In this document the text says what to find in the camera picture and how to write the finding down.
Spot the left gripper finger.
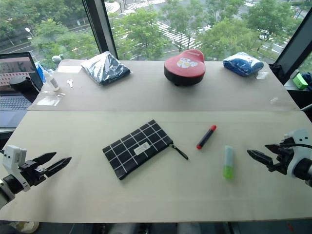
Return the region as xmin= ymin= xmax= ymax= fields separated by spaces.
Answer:
xmin=44 ymin=156 xmax=72 ymax=178
xmin=31 ymin=152 xmax=58 ymax=166

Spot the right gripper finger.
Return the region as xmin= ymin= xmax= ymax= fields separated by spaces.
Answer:
xmin=247 ymin=149 xmax=277 ymax=169
xmin=265 ymin=144 xmax=281 ymax=155

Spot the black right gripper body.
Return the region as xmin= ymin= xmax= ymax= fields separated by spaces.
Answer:
xmin=268 ymin=137 xmax=296 ymax=175

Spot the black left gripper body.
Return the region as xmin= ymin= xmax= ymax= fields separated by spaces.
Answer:
xmin=18 ymin=159 xmax=48 ymax=188

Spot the laptop computer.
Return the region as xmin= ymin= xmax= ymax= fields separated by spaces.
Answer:
xmin=0 ymin=52 xmax=44 ymax=129

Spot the black grid pencil pouch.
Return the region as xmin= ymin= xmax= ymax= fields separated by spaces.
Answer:
xmin=102 ymin=119 xmax=189 ymax=181

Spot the white green-capped glue stick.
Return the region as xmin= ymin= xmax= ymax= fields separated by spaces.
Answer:
xmin=223 ymin=145 xmax=234 ymax=180

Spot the pale round object under table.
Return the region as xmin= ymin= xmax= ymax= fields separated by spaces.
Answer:
xmin=15 ymin=221 xmax=39 ymax=234

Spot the dark blue red-capped marker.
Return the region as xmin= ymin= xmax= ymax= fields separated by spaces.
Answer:
xmin=196 ymin=125 xmax=217 ymax=150

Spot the clear flat plastic bag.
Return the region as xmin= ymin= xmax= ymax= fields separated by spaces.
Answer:
xmin=36 ymin=90 xmax=66 ymax=107

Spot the green small box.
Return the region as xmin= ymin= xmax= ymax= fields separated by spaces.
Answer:
xmin=292 ymin=73 xmax=309 ymax=90

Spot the black stand beside table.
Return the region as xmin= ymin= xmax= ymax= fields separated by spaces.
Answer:
xmin=269 ymin=62 xmax=288 ymax=86

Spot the white small bottle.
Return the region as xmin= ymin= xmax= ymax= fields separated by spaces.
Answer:
xmin=43 ymin=71 xmax=60 ymax=92

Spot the black round device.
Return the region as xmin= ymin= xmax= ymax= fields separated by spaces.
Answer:
xmin=9 ymin=76 xmax=33 ymax=93

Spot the blue white packaged cloth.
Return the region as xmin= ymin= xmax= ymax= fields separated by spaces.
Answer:
xmin=222 ymin=51 xmax=265 ymax=77

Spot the beige paper table cover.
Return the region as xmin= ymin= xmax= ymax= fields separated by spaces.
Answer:
xmin=0 ymin=110 xmax=312 ymax=223
xmin=27 ymin=59 xmax=300 ymax=112

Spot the dark navy white packaged cloth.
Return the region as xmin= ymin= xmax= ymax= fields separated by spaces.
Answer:
xmin=80 ymin=51 xmax=132 ymax=86

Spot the red heart-shaped black-based box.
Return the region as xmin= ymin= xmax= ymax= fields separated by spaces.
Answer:
xmin=163 ymin=49 xmax=206 ymax=88

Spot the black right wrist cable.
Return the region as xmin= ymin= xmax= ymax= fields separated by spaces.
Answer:
xmin=284 ymin=142 xmax=312 ymax=150

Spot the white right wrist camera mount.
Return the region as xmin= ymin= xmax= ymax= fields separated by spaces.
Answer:
xmin=284 ymin=128 xmax=310 ymax=176

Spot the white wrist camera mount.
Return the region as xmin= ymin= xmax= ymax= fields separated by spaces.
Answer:
xmin=0 ymin=145 xmax=31 ymax=193
xmin=284 ymin=128 xmax=310 ymax=176

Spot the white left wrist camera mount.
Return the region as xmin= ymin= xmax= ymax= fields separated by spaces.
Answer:
xmin=0 ymin=145 xmax=31 ymax=193

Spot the black slanted window frame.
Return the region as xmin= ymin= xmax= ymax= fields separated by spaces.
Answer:
xmin=274 ymin=7 xmax=312 ymax=73

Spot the black window frame post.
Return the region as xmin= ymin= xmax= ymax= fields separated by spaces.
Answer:
xmin=81 ymin=0 xmax=118 ymax=60

